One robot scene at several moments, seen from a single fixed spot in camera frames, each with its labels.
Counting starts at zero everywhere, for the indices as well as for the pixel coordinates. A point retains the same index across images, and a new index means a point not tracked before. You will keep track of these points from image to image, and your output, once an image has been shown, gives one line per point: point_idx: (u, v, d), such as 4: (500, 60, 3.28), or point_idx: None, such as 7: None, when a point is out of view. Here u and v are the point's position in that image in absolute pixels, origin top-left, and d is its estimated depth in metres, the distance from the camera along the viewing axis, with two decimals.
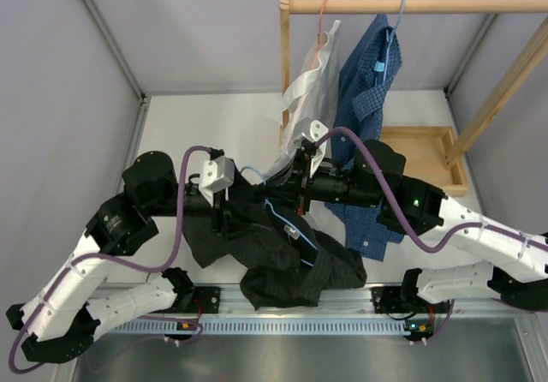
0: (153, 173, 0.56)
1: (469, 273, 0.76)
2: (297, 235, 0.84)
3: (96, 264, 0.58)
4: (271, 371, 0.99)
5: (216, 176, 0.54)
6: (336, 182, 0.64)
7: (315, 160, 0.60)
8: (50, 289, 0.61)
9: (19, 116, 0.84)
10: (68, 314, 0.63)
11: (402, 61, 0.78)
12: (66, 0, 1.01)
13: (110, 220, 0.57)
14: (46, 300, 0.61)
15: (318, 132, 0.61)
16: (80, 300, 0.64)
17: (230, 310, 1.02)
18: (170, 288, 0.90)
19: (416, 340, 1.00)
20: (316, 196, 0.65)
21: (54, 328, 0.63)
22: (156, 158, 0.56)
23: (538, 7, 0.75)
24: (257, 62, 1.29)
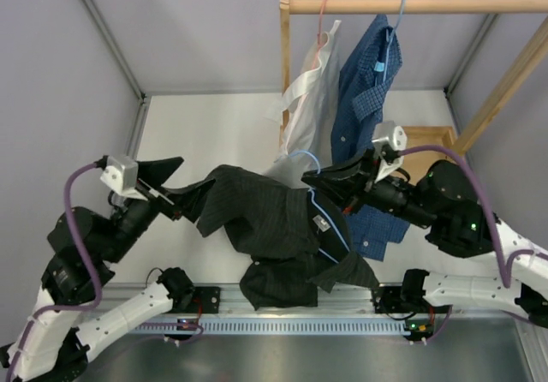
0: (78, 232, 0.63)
1: (491, 286, 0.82)
2: (327, 228, 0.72)
3: (55, 315, 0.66)
4: (271, 371, 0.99)
5: (119, 175, 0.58)
6: (396, 193, 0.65)
7: (390, 166, 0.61)
8: (21, 339, 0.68)
9: (19, 116, 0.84)
10: (46, 354, 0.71)
11: (402, 61, 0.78)
12: (66, 0, 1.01)
13: (59, 275, 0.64)
14: (21, 349, 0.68)
15: (401, 139, 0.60)
16: (55, 342, 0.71)
17: (230, 310, 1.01)
18: (164, 294, 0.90)
19: (416, 340, 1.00)
20: (372, 201, 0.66)
21: (40, 367, 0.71)
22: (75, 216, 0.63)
23: (538, 7, 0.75)
24: (257, 62, 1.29)
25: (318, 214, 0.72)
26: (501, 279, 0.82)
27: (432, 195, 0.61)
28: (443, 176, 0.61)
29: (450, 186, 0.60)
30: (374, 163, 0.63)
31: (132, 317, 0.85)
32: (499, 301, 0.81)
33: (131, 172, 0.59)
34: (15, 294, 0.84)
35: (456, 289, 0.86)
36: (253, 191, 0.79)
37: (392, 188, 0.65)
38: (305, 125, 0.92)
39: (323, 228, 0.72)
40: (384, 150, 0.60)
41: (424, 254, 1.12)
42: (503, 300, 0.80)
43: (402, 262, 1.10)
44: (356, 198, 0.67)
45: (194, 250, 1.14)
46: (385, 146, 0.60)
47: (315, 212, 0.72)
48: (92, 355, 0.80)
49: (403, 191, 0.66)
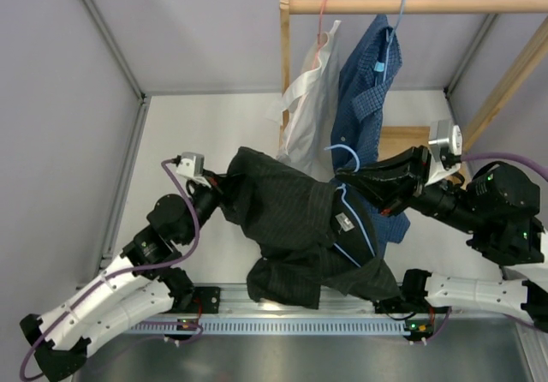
0: (172, 211, 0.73)
1: (497, 290, 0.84)
2: (350, 228, 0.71)
3: (125, 282, 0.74)
4: (271, 371, 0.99)
5: (191, 161, 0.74)
6: (443, 197, 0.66)
7: (448, 170, 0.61)
8: (78, 301, 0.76)
9: (19, 116, 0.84)
10: (80, 329, 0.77)
11: (402, 61, 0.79)
12: (67, 0, 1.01)
13: (146, 247, 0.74)
14: (72, 310, 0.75)
15: (459, 141, 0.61)
16: (97, 316, 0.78)
17: (230, 310, 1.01)
18: (166, 293, 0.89)
19: (416, 340, 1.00)
20: (417, 205, 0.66)
21: (67, 341, 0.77)
22: (171, 200, 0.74)
23: (538, 6, 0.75)
24: (258, 62, 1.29)
25: (343, 211, 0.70)
26: (506, 283, 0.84)
27: (490, 201, 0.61)
28: (504, 180, 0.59)
29: (512, 191, 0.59)
30: (423, 164, 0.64)
31: (134, 314, 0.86)
32: (505, 306, 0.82)
33: (199, 161, 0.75)
34: (16, 293, 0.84)
35: (461, 291, 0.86)
36: (269, 178, 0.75)
37: (441, 193, 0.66)
38: (305, 125, 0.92)
39: (346, 227, 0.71)
40: (445, 152, 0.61)
41: (424, 254, 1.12)
42: (508, 304, 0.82)
43: (402, 262, 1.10)
44: (399, 201, 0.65)
45: (194, 250, 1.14)
46: (444, 148, 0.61)
47: (340, 211, 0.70)
48: (92, 349, 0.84)
49: (452, 194, 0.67)
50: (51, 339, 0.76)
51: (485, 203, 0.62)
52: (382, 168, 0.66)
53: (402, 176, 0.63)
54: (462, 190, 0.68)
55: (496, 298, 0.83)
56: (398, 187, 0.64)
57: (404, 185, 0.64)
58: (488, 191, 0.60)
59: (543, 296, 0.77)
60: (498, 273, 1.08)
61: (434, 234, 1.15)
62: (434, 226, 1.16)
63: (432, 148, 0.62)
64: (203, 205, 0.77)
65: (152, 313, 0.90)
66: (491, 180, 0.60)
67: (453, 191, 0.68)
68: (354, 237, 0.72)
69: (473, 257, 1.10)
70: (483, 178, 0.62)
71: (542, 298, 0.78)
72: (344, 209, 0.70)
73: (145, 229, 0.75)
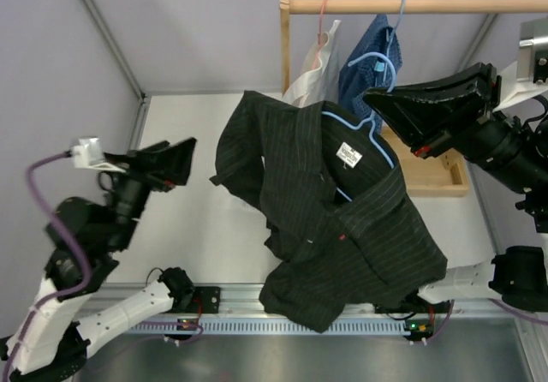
0: (73, 220, 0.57)
1: (471, 274, 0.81)
2: (354, 162, 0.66)
3: (57, 307, 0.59)
4: (271, 371, 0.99)
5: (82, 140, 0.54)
6: (507, 139, 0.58)
7: (535, 86, 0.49)
8: (22, 329, 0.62)
9: (19, 116, 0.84)
10: (48, 347, 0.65)
11: (401, 61, 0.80)
12: (66, 0, 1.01)
13: (63, 264, 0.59)
14: (21, 340, 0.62)
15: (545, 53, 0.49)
16: (56, 333, 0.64)
17: (231, 310, 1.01)
18: (166, 293, 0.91)
19: (416, 340, 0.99)
20: (468, 143, 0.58)
21: (39, 360, 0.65)
22: (73, 204, 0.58)
23: (539, 6, 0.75)
24: (259, 62, 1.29)
25: (345, 129, 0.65)
26: (479, 266, 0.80)
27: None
28: None
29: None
30: (491, 84, 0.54)
31: (132, 316, 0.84)
32: (478, 288, 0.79)
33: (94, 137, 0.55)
34: (16, 293, 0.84)
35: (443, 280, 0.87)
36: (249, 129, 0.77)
37: (505, 134, 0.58)
38: None
39: (350, 161, 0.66)
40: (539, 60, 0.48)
41: None
42: (479, 287, 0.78)
43: None
44: (447, 134, 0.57)
45: (194, 250, 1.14)
46: (542, 50, 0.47)
47: (342, 140, 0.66)
48: (92, 350, 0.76)
49: (516, 139, 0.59)
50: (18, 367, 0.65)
51: None
52: (432, 90, 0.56)
53: (458, 99, 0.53)
54: (529, 134, 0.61)
55: (469, 282, 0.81)
56: (452, 114, 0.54)
57: (461, 111, 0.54)
58: None
59: (506, 271, 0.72)
60: None
61: (434, 234, 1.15)
62: (434, 226, 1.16)
63: (524, 55, 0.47)
64: (131, 193, 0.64)
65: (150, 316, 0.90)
66: None
67: (519, 131, 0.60)
68: (365, 165, 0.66)
69: (473, 257, 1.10)
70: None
71: (505, 272, 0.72)
72: (344, 139, 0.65)
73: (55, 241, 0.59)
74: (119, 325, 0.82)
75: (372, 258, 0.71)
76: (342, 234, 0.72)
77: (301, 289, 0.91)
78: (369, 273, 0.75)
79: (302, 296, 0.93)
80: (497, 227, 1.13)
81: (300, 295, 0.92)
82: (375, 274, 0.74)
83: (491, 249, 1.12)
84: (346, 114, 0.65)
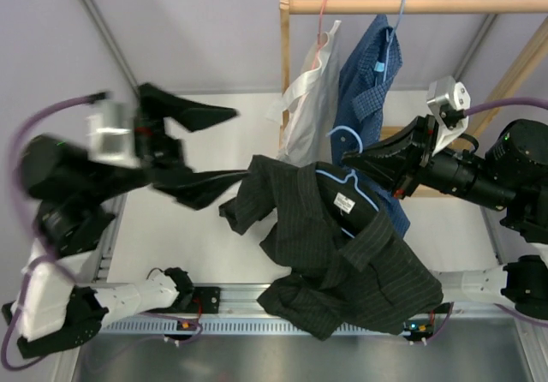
0: (38, 169, 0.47)
1: (480, 279, 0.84)
2: (349, 207, 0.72)
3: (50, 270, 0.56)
4: (270, 371, 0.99)
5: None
6: (460, 168, 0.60)
7: (453, 131, 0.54)
8: (20, 296, 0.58)
9: (18, 116, 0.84)
10: (56, 310, 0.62)
11: (402, 61, 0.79)
12: (66, 0, 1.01)
13: (50, 215, 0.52)
14: (22, 306, 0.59)
15: (462, 97, 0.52)
16: (61, 298, 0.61)
17: (231, 310, 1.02)
18: (173, 285, 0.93)
19: (416, 340, 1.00)
20: (428, 182, 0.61)
21: (49, 322, 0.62)
22: (42, 146, 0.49)
23: (539, 6, 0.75)
24: (259, 62, 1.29)
25: (336, 183, 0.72)
26: (490, 271, 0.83)
27: (511, 164, 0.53)
28: (523, 135, 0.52)
29: (535, 147, 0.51)
30: (429, 133, 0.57)
31: (144, 300, 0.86)
32: (488, 294, 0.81)
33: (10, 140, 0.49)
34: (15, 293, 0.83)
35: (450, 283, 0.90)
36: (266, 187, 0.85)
37: (456, 164, 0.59)
38: (306, 125, 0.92)
39: (346, 208, 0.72)
40: (444, 110, 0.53)
41: (424, 253, 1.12)
42: (490, 292, 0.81)
43: None
44: (408, 178, 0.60)
45: (194, 250, 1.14)
46: (444, 104, 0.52)
47: (336, 192, 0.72)
48: (107, 318, 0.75)
49: (469, 165, 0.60)
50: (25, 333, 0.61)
51: (505, 167, 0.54)
52: (385, 145, 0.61)
53: (405, 147, 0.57)
54: (479, 159, 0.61)
55: (479, 286, 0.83)
56: (405, 161, 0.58)
57: (410, 158, 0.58)
58: (507, 152, 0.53)
59: (516, 277, 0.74)
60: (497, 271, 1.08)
61: (434, 234, 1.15)
62: (435, 226, 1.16)
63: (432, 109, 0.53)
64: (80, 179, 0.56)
65: (153, 307, 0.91)
66: (509, 138, 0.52)
67: (471, 160, 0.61)
68: (359, 211, 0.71)
69: (473, 257, 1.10)
70: (501, 140, 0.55)
71: (517, 280, 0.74)
72: (337, 188, 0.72)
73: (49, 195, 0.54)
74: (132, 305, 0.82)
75: (385, 286, 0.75)
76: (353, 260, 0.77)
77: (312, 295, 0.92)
78: (378, 297, 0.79)
79: (309, 309, 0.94)
80: (497, 226, 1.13)
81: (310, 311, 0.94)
82: (385, 300, 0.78)
83: (491, 249, 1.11)
84: (335, 170, 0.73)
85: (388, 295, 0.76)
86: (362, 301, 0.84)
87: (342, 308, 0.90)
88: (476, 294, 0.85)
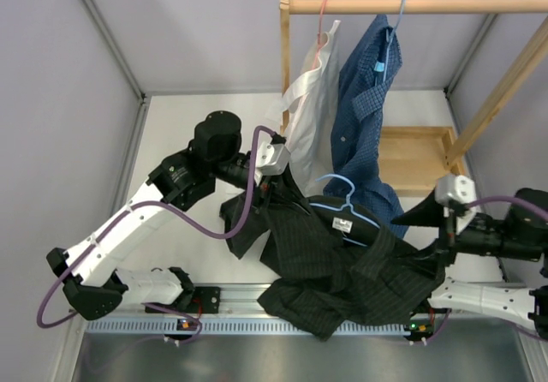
0: (227, 127, 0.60)
1: (503, 298, 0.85)
2: (348, 226, 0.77)
3: (157, 211, 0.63)
4: (271, 371, 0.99)
5: (268, 162, 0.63)
6: (485, 235, 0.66)
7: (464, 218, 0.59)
8: (104, 230, 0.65)
9: (19, 116, 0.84)
10: (109, 265, 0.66)
11: (402, 61, 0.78)
12: (66, 2, 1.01)
13: (175, 172, 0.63)
14: (98, 241, 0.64)
15: (465, 188, 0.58)
16: (125, 251, 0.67)
17: (231, 310, 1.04)
18: (178, 282, 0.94)
19: (416, 340, 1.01)
20: (464, 249, 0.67)
21: (100, 274, 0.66)
22: (226, 116, 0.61)
23: (539, 6, 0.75)
24: (259, 62, 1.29)
25: (335, 216, 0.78)
26: (512, 291, 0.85)
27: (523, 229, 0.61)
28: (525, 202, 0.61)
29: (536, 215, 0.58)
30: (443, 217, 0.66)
31: (153, 289, 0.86)
32: (512, 313, 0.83)
33: (271, 170, 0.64)
34: (15, 293, 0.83)
35: (465, 295, 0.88)
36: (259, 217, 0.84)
37: (479, 232, 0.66)
38: (306, 125, 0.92)
39: (346, 228, 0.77)
40: (450, 205, 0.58)
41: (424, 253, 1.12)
42: (514, 313, 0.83)
43: None
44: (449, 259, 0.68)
45: (195, 250, 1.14)
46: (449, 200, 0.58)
47: (334, 216, 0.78)
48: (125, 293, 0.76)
49: (493, 231, 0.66)
50: (79, 274, 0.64)
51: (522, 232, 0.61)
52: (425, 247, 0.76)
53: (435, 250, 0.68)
54: (501, 223, 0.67)
55: (503, 305, 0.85)
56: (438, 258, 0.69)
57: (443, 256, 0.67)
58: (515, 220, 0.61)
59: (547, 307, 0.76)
60: (498, 274, 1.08)
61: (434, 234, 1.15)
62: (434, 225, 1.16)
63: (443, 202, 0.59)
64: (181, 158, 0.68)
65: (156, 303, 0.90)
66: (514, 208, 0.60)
67: (494, 226, 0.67)
68: (359, 228, 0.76)
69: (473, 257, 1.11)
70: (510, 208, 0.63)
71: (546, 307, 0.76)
72: (334, 214, 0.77)
73: (177, 153, 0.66)
74: (145, 289, 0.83)
75: (402, 286, 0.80)
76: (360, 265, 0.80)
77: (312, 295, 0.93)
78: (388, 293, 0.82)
79: (309, 311, 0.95)
80: None
81: (308, 313, 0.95)
82: (394, 293, 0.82)
83: None
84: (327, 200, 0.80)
85: (396, 288, 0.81)
86: (370, 303, 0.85)
87: (349, 308, 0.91)
88: (493, 310, 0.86)
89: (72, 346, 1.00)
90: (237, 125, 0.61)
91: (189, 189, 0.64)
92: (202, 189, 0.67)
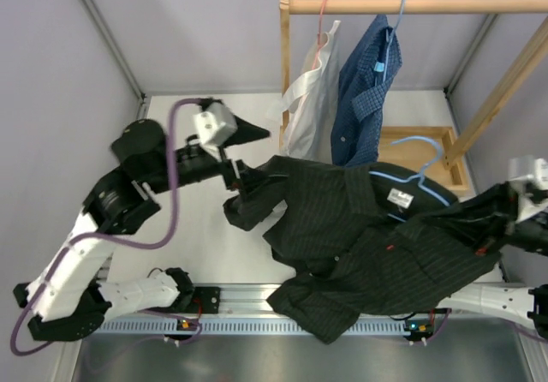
0: (143, 142, 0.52)
1: (503, 297, 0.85)
2: (406, 201, 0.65)
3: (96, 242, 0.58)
4: (271, 371, 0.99)
5: (217, 127, 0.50)
6: (544, 229, 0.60)
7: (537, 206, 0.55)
8: (50, 269, 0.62)
9: (18, 116, 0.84)
10: (71, 295, 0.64)
11: (402, 61, 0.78)
12: (66, 2, 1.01)
13: (106, 197, 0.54)
14: (48, 281, 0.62)
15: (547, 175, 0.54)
16: (82, 280, 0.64)
17: (231, 310, 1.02)
18: (174, 284, 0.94)
19: (416, 340, 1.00)
20: (515, 241, 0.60)
21: (66, 305, 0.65)
22: (146, 128, 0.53)
23: (539, 6, 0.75)
24: (259, 62, 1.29)
25: (394, 187, 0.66)
26: (512, 290, 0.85)
27: None
28: None
29: None
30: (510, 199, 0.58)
31: (145, 297, 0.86)
32: (510, 313, 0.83)
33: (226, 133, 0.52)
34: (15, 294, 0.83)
35: (465, 295, 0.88)
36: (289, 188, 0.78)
37: (539, 227, 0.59)
38: (306, 126, 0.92)
39: (403, 202, 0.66)
40: (530, 188, 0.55)
41: None
42: (514, 312, 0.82)
43: None
44: (492, 241, 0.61)
45: (194, 250, 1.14)
46: (528, 182, 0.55)
47: (391, 188, 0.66)
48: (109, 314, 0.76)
49: None
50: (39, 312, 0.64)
51: None
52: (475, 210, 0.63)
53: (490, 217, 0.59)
54: None
55: (502, 304, 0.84)
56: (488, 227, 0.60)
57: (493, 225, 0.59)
58: None
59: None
60: (498, 274, 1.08)
61: None
62: None
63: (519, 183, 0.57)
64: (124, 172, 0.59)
65: (152, 306, 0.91)
66: None
67: None
68: (416, 204, 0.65)
69: None
70: None
71: None
72: (393, 185, 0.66)
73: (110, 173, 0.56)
74: (135, 300, 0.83)
75: (437, 270, 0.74)
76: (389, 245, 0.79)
77: (321, 295, 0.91)
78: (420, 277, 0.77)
79: (317, 310, 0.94)
80: None
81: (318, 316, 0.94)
82: (428, 278, 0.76)
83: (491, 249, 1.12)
84: (396, 169, 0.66)
85: (431, 273, 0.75)
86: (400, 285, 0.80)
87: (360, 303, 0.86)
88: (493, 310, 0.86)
89: (72, 346, 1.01)
90: (157, 133, 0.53)
91: (125, 212, 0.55)
92: (145, 210, 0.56)
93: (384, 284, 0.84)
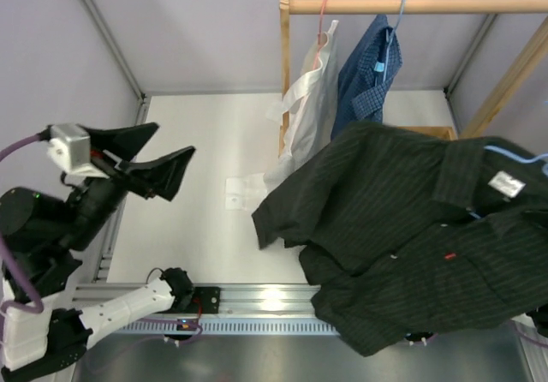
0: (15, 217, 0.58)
1: None
2: (514, 190, 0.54)
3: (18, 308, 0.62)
4: (270, 371, 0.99)
5: (65, 146, 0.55)
6: None
7: None
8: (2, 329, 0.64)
9: (18, 116, 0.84)
10: (33, 342, 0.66)
11: (402, 61, 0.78)
12: (66, 2, 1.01)
13: (14, 263, 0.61)
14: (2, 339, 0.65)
15: None
16: (38, 329, 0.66)
17: (230, 310, 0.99)
18: (168, 291, 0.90)
19: (416, 340, 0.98)
20: None
21: (32, 352, 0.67)
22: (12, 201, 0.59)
23: (539, 6, 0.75)
24: (259, 62, 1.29)
25: (504, 170, 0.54)
26: None
27: None
28: None
29: None
30: None
31: (135, 309, 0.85)
32: None
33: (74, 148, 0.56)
34: None
35: None
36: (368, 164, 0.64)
37: None
38: (306, 126, 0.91)
39: (509, 190, 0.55)
40: None
41: None
42: None
43: None
44: None
45: (194, 250, 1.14)
46: None
47: (500, 171, 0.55)
48: (92, 341, 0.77)
49: None
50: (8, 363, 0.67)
51: None
52: None
53: None
54: None
55: None
56: None
57: None
58: None
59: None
60: None
61: None
62: None
63: None
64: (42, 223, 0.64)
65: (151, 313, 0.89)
66: None
67: None
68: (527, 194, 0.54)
69: None
70: None
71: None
72: (505, 166, 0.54)
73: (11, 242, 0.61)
74: (123, 315, 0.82)
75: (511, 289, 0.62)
76: (449, 252, 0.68)
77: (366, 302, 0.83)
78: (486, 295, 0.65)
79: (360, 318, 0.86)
80: None
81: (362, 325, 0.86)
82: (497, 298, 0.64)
83: None
84: (516, 146, 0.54)
85: (501, 292, 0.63)
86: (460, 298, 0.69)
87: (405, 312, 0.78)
88: None
89: None
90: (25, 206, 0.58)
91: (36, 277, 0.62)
92: (56, 268, 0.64)
93: (434, 298, 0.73)
